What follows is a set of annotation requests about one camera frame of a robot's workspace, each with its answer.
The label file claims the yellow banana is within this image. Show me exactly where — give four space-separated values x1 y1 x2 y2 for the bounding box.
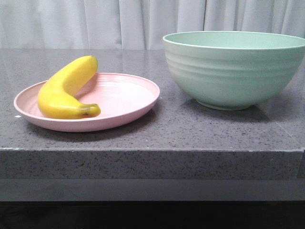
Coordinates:
37 55 101 119

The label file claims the pink plate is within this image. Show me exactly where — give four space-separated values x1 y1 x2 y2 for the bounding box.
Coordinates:
14 73 160 132

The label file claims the green bowl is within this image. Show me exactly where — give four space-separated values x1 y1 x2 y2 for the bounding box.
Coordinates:
163 31 305 111

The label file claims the white curtain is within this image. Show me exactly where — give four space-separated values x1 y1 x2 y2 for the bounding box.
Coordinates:
0 0 305 50

